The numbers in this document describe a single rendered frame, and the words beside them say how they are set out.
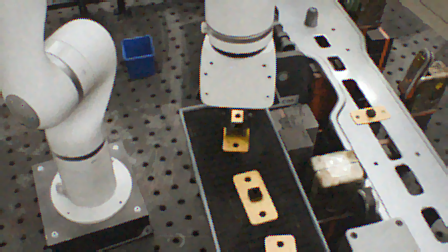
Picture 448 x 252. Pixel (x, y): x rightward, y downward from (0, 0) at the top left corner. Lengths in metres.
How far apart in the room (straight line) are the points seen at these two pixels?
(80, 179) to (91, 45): 0.30
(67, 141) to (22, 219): 0.41
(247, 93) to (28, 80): 0.35
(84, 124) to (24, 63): 0.20
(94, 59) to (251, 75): 0.33
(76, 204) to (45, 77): 0.41
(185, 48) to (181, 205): 0.63
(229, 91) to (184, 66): 0.93
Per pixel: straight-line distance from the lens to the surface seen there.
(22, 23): 0.76
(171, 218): 1.18
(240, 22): 0.54
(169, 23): 1.75
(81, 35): 0.85
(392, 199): 0.89
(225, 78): 0.61
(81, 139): 0.92
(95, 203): 1.08
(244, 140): 0.71
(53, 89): 0.78
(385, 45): 1.27
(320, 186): 0.78
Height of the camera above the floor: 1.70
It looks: 48 degrees down
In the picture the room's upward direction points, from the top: straight up
